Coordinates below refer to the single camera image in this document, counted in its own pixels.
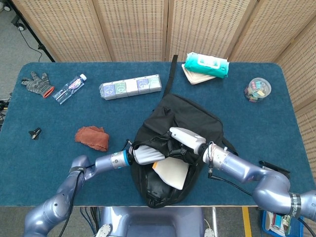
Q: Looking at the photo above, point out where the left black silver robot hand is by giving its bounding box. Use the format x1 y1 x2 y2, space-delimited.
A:
132 144 169 165

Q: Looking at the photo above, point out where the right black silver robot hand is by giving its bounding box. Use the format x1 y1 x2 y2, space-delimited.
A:
167 127 207 158

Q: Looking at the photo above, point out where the black fabric backpack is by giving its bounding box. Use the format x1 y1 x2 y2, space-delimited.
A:
129 54 239 209

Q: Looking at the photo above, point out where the yellow-edged white notebook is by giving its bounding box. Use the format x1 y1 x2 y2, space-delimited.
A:
152 157 191 191

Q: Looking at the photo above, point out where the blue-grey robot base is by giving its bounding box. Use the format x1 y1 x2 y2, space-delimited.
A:
95 206 215 237

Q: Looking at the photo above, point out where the rust brown cloth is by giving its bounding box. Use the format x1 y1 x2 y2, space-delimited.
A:
75 125 110 152

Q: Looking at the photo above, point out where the beige lidded container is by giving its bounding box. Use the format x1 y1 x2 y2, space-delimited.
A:
181 63 218 86

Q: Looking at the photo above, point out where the wrapped pack of tissue boxes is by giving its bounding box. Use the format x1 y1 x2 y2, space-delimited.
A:
99 74 162 101

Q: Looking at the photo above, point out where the blue carpet table mat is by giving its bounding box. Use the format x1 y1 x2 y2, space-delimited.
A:
0 61 316 207

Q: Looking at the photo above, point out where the teal wet wipes pack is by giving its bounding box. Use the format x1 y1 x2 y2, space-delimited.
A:
184 52 230 79

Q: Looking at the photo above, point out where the clear jar of binder clips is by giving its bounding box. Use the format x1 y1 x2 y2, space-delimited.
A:
244 77 272 103

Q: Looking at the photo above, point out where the clear plastic water bottle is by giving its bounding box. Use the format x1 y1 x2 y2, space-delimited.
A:
52 73 87 105

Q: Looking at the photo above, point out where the small black binder clip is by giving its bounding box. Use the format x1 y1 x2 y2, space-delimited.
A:
28 127 42 140

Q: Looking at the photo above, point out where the blue box on floor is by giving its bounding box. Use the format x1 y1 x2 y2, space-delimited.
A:
261 209 294 235

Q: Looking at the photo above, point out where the grey striped work glove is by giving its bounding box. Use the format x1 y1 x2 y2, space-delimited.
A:
21 71 55 99

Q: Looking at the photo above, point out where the black tripod stand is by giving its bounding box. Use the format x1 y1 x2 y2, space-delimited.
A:
9 0 56 62

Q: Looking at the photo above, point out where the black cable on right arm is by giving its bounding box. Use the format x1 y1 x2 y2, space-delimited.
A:
206 142 316 237

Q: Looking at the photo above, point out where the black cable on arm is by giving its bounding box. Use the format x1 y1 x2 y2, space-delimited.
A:
206 142 316 237
58 164 96 237

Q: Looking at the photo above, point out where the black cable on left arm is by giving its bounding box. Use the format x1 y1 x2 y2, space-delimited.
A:
58 164 96 237

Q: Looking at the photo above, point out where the bundle of floor cables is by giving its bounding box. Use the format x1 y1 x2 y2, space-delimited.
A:
79 206 101 234

